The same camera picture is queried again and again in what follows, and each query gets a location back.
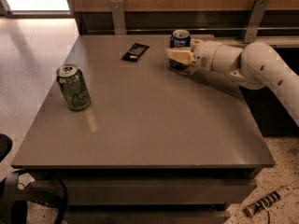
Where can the green soda can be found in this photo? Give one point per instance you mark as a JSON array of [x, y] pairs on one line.
[[72, 85]]

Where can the black chair base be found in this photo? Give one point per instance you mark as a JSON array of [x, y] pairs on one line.
[[49, 191]]

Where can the left metal bracket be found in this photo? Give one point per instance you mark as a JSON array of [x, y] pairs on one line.
[[118, 16]]

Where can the metal bracket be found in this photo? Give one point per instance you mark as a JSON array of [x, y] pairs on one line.
[[254, 21], [118, 16]]

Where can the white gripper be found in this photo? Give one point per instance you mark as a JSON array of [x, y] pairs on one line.
[[203, 55]]

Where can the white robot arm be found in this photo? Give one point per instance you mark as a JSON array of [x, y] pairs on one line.
[[255, 66]]

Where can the black snack packet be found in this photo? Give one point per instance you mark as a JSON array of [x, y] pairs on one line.
[[135, 52]]

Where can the blue pepsi can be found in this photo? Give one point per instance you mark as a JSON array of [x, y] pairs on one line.
[[179, 39]]

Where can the grey drawer cabinet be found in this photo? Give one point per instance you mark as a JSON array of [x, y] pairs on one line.
[[154, 147]]

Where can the right metal bracket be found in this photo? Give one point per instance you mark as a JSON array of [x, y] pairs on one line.
[[254, 21]]

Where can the white power strip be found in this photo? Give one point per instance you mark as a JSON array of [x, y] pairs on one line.
[[268, 200]]

